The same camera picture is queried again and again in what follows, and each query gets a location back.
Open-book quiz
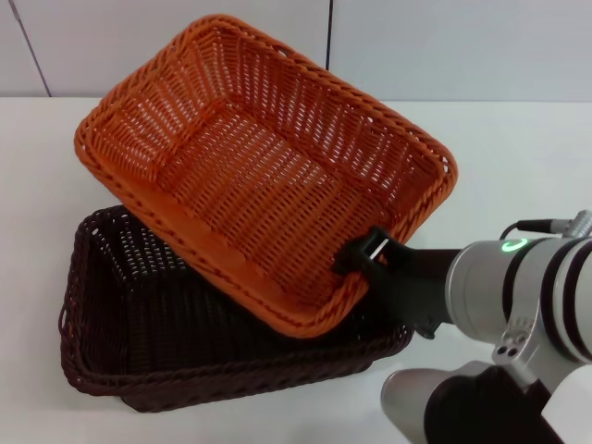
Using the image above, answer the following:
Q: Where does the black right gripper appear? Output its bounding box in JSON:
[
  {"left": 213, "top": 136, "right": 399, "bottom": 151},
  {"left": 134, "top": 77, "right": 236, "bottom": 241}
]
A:
[{"left": 331, "top": 226, "right": 463, "bottom": 341}]

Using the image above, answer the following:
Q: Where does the orange woven basket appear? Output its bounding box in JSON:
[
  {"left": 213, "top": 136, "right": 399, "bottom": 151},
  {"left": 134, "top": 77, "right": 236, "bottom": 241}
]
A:
[{"left": 73, "top": 13, "right": 459, "bottom": 341}]

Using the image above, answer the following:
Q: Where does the dark brown woven basket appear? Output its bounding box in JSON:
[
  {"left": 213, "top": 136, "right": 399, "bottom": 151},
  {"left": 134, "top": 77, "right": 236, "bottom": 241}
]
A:
[{"left": 57, "top": 204, "right": 413, "bottom": 415}]

